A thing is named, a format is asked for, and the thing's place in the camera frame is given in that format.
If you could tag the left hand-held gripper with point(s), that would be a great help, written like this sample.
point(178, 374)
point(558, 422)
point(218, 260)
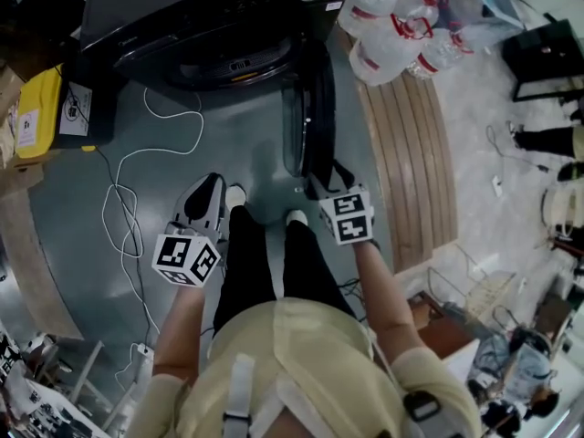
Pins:
point(182, 258)

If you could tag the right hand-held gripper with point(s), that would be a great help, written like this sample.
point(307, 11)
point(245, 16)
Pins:
point(351, 219)

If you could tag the round black washer door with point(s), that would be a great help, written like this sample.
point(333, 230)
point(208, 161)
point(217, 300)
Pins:
point(315, 107)

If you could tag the person's left forearm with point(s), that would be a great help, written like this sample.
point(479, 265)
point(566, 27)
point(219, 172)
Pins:
point(180, 331)

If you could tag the person's right forearm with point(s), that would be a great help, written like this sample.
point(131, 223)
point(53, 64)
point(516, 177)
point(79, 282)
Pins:
point(388, 299)

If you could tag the black washing machine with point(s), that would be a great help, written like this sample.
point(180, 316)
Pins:
point(182, 12)

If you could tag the person's left white shoe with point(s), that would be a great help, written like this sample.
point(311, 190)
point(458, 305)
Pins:
point(236, 195)

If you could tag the person's white shoe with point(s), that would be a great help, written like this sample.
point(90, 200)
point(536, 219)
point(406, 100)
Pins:
point(296, 217)
point(236, 195)

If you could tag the person's right white shoe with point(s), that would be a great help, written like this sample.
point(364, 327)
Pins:
point(296, 217)

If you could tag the person's left leg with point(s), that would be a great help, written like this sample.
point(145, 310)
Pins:
point(246, 263)

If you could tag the person's leg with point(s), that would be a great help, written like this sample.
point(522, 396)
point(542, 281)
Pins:
point(246, 263)
point(310, 263)

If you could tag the wooden slatted platform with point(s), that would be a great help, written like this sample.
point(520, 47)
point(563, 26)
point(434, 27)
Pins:
point(410, 162)

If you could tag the person's right leg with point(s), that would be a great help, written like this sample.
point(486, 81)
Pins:
point(310, 263)

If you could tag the white power strip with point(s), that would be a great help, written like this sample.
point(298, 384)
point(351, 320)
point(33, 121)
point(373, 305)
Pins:
point(497, 185)
point(143, 351)

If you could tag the clear water jug red label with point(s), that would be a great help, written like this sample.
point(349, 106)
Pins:
point(445, 55)

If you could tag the person's pale yellow shirt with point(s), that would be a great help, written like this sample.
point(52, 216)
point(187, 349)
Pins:
point(319, 363)

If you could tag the brown wooden table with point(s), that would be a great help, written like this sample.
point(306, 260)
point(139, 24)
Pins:
point(445, 336)

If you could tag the black bin with yellow lid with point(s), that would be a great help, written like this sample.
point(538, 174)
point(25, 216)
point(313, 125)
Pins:
point(41, 107)

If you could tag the grey metal stand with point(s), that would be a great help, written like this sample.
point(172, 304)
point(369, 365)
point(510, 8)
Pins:
point(89, 372)

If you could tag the cardboard box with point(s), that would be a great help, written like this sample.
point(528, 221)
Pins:
point(9, 107)

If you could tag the beige round stool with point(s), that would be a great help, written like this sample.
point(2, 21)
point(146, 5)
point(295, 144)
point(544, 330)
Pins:
point(563, 208)

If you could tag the black cabinet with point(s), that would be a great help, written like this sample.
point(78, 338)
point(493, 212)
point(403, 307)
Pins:
point(547, 57)

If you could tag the white cluttered table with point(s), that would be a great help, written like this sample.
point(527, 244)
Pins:
point(36, 404)

